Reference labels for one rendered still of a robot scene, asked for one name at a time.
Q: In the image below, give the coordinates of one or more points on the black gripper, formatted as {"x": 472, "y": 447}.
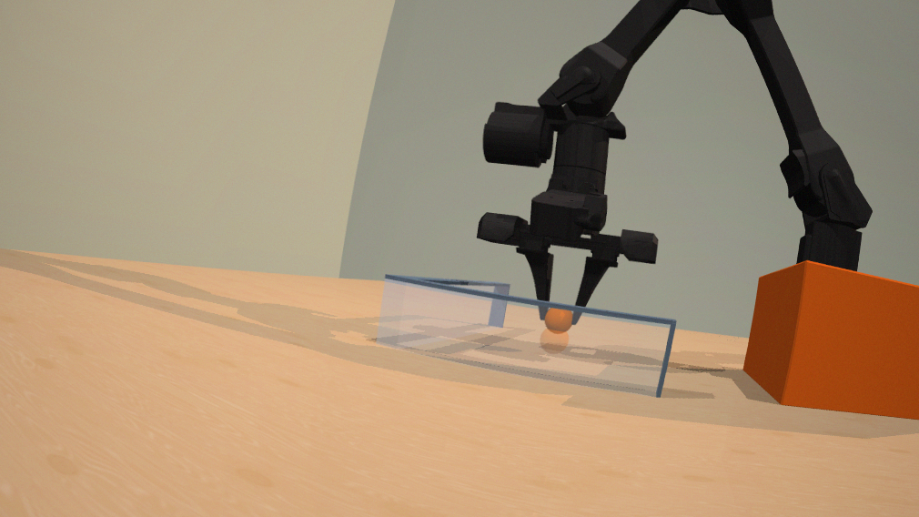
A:
{"x": 515, "y": 231}

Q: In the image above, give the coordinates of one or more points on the low clear plastic wall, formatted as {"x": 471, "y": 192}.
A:
{"x": 564, "y": 346}

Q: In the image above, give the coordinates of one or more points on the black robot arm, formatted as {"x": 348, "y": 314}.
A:
{"x": 818, "y": 176}

